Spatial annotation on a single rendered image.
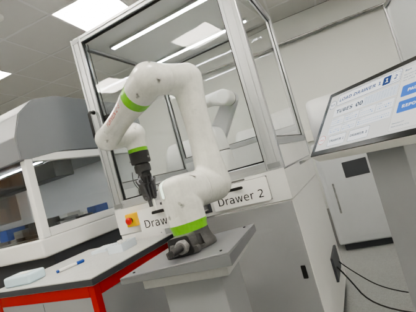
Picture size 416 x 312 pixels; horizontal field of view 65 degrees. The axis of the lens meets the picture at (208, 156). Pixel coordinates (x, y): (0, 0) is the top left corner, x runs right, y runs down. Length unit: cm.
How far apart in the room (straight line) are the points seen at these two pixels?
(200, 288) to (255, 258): 62
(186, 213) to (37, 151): 131
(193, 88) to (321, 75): 370
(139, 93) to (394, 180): 94
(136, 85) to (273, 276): 106
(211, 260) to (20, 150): 146
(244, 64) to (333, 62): 333
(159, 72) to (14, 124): 123
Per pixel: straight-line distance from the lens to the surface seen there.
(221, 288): 104
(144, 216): 160
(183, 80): 119
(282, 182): 151
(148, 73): 111
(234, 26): 162
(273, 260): 161
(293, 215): 153
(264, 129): 151
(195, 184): 108
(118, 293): 144
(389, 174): 132
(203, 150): 117
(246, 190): 154
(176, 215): 106
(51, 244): 211
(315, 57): 484
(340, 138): 132
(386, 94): 127
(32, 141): 217
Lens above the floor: 101
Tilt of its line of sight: 3 degrees up
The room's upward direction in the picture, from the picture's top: 16 degrees counter-clockwise
